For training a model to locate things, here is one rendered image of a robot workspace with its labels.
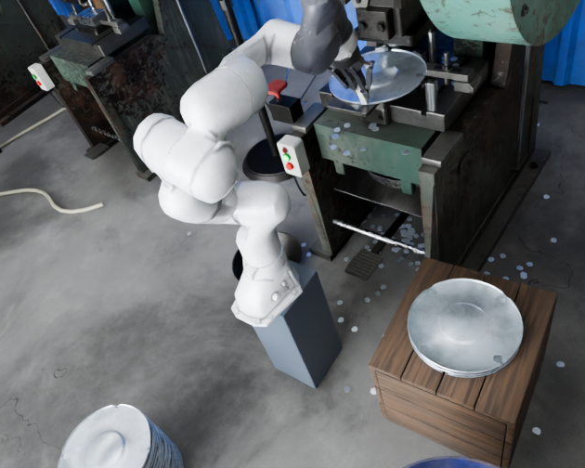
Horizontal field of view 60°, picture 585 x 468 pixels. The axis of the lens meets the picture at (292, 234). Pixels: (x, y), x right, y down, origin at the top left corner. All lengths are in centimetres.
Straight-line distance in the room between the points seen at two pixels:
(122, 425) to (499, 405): 108
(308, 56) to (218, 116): 30
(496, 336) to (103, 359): 150
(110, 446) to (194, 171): 102
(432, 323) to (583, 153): 132
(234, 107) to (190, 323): 133
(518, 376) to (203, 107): 98
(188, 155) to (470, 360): 87
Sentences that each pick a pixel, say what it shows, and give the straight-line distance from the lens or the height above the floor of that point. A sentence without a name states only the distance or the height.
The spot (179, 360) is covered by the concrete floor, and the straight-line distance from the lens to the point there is 206.
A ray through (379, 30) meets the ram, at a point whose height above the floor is 93.
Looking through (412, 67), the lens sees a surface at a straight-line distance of 163.
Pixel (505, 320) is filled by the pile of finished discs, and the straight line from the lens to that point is 146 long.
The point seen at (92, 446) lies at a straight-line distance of 175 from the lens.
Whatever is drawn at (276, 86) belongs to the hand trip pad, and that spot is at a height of 76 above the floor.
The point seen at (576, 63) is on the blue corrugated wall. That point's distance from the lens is 286.
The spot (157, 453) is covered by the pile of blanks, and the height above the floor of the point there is 20.
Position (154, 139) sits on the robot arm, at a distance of 98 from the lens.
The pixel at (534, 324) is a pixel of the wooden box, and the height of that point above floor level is 35.
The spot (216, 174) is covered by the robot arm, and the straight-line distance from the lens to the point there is 92.
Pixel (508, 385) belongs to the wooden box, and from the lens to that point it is 140.
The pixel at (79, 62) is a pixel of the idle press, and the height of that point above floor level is 64.
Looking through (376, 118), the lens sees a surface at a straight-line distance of 163.
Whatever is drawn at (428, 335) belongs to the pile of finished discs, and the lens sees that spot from 143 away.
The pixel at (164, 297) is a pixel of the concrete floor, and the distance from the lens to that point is 228.
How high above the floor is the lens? 160
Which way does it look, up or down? 45 degrees down
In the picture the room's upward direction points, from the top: 20 degrees counter-clockwise
